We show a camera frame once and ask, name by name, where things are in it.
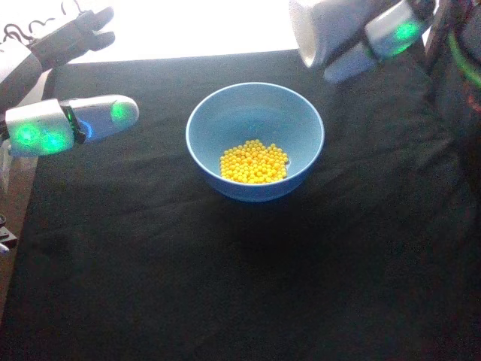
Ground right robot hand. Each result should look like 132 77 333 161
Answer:
323 0 439 84

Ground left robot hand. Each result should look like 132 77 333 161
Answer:
0 6 140 157

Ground white paper cup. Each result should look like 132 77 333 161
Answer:
288 0 401 68

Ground yellow small beads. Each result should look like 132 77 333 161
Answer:
219 139 289 185

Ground blue bowl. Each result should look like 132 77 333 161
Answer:
185 81 325 203

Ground black table cloth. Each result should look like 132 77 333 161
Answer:
0 48 481 361

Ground green cable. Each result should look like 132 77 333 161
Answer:
449 29 481 86

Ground coiled black cable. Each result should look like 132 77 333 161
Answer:
2 0 89 43

